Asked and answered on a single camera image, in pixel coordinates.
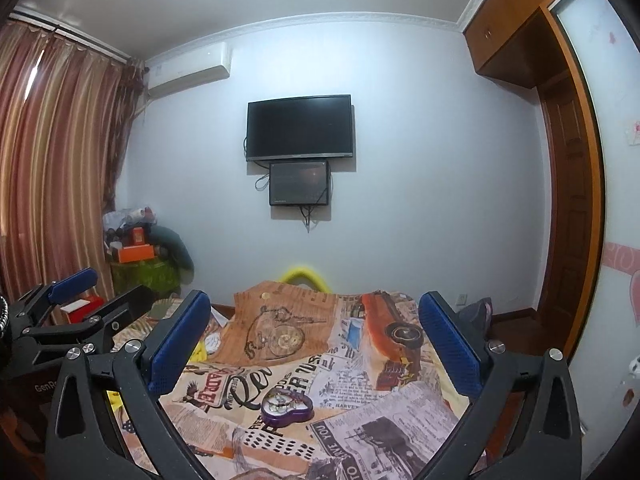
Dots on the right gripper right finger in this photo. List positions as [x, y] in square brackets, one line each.
[522, 421]

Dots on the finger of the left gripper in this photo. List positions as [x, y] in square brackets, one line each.
[74, 285]

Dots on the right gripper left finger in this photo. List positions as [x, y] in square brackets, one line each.
[83, 438]

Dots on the orange box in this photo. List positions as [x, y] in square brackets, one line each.
[135, 253]

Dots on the green covered side table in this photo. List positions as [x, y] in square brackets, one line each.
[159, 275]

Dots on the yellow cloth item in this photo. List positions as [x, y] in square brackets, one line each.
[199, 353]

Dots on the striped red curtain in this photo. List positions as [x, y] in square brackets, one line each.
[66, 117]

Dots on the purple heart-shaped tin box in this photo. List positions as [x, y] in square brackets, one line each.
[282, 407]

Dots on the newspaper print bed cover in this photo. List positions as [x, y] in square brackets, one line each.
[383, 402]

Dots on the yellow curved headboard object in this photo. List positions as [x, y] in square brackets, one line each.
[307, 275]

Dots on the white air conditioner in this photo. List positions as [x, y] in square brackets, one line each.
[189, 69]

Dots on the brown wooden door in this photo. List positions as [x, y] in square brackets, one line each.
[577, 185]

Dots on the wooden overhead cabinet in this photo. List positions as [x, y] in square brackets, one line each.
[512, 41]

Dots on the small black wall monitor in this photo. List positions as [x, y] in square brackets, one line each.
[299, 183]

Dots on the black wall television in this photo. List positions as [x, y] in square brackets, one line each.
[301, 127]

